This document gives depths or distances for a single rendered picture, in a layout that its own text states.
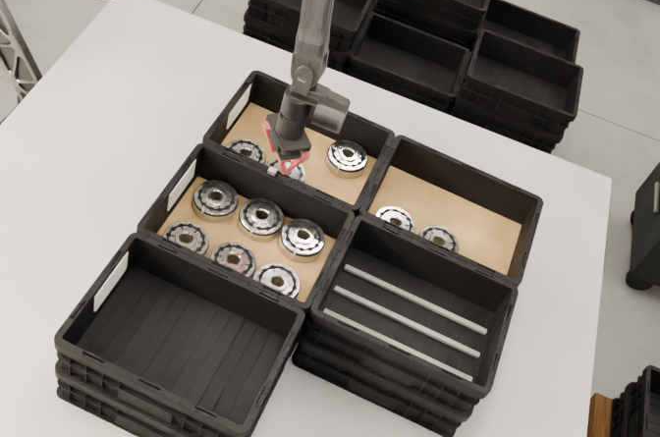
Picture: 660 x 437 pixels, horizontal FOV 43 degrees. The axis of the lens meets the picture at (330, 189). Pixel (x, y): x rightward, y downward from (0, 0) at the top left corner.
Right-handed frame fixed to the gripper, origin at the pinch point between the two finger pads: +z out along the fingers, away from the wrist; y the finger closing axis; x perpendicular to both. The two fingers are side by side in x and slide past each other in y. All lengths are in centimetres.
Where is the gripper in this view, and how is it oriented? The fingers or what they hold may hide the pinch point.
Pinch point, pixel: (280, 159)
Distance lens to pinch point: 178.2
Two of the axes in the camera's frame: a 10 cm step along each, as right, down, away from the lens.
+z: -2.3, 6.3, 7.4
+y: -3.7, -7.6, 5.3
